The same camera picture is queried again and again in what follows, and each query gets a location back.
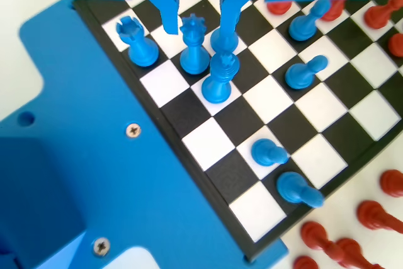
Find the blue plastic chess queen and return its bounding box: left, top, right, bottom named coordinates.
left=179, top=13, right=211, bottom=75

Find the red pawn chess piece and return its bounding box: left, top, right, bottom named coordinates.
left=293, top=255, right=319, bottom=269
left=364, top=0, right=403, bottom=30
left=336, top=238, right=383, bottom=269
left=266, top=0, right=293, bottom=15
left=321, top=0, right=347, bottom=21
left=300, top=221, right=344, bottom=260
left=387, top=33, right=403, bottom=59

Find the blue pawn chess piece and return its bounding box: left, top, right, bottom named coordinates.
left=288, top=0, right=331, bottom=42
left=251, top=138, right=290, bottom=167
left=285, top=55, right=329, bottom=90
left=276, top=171, right=326, bottom=209
left=210, top=28, right=239, bottom=55

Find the blue rook chess piece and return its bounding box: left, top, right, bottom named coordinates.
left=115, top=15, right=160, bottom=67

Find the red rook chess piece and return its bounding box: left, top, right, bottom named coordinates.
left=379, top=169, right=403, bottom=198

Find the black and white chessboard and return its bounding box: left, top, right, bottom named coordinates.
left=72, top=0, right=403, bottom=263

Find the silver Phillips screw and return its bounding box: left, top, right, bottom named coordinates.
left=125, top=123, right=142, bottom=139
left=93, top=237, right=111, bottom=256

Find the blue base plate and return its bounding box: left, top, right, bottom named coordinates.
left=0, top=0, right=289, bottom=269

